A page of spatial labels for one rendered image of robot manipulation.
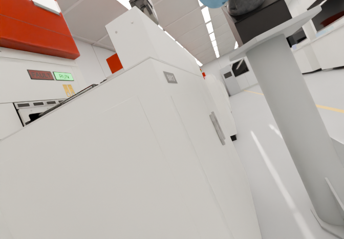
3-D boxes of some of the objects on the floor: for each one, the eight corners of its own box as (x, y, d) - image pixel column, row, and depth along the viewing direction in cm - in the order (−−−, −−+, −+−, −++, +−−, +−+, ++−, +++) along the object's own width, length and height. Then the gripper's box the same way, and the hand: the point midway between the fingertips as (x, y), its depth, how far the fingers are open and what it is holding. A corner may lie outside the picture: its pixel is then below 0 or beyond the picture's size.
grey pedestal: (401, 169, 91) (331, 12, 91) (546, 241, 49) (415, -49, 49) (287, 195, 107) (228, 62, 107) (324, 266, 65) (227, 47, 66)
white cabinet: (85, 406, 57) (-26, 155, 57) (172, 209, 149) (129, 112, 149) (323, 430, 38) (156, 53, 38) (254, 187, 130) (206, 77, 130)
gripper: (130, -4, 91) (149, 37, 91) (121, -14, 82) (141, 31, 82) (146, -15, 88) (164, 27, 88) (137, -26, 80) (157, 21, 80)
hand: (157, 23), depth 85 cm, fingers closed
